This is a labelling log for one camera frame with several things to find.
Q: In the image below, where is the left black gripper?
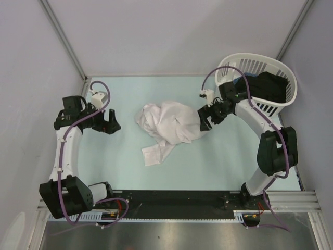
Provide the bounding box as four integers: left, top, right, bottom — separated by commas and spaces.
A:
83, 103, 120, 134

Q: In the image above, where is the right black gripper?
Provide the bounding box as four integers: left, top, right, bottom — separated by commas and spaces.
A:
197, 98, 230, 131

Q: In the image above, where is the white long sleeve shirt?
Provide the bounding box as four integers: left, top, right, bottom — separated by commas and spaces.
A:
135, 101, 208, 166

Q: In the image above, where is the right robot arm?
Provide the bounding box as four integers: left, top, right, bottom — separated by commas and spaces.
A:
198, 82, 298, 209

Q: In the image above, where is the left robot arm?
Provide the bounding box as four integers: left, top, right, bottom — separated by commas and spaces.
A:
39, 92, 121, 219

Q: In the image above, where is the blue shirt in basket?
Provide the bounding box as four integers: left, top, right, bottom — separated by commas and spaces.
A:
233, 77, 244, 85

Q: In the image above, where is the white plastic laundry basket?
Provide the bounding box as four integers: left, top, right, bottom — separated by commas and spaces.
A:
215, 53, 298, 117

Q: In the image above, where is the black shirt in basket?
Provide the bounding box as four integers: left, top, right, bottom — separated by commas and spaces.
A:
245, 71, 288, 103

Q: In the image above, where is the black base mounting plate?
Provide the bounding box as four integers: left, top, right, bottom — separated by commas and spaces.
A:
85, 189, 270, 219

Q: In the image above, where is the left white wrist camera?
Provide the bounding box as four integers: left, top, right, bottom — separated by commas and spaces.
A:
90, 90, 108, 109

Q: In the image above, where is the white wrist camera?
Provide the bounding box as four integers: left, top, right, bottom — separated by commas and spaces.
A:
90, 90, 108, 109
199, 89, 215, 107

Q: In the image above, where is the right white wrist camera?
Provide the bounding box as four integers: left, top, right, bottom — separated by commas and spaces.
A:
199, 89, 215, 107

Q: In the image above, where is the blue slotted cable duct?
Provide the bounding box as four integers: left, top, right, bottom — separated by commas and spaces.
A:
48, 211, 104, 220

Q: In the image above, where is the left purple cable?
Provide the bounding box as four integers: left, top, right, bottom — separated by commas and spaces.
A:
57, 81, 128, 230

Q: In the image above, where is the left aluminium corner post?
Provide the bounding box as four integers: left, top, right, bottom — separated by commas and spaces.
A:
38, 0, 87, 82

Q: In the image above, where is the aluminium corner post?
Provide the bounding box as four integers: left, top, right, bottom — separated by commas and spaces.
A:
38, 0, 87, 82
275, 0, 316, 60

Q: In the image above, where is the aluminium frame rail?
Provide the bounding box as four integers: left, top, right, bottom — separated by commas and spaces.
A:
37, 191, 319, 212

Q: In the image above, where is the right aluminium corner post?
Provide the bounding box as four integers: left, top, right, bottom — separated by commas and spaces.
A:
275, 0, 316, 60

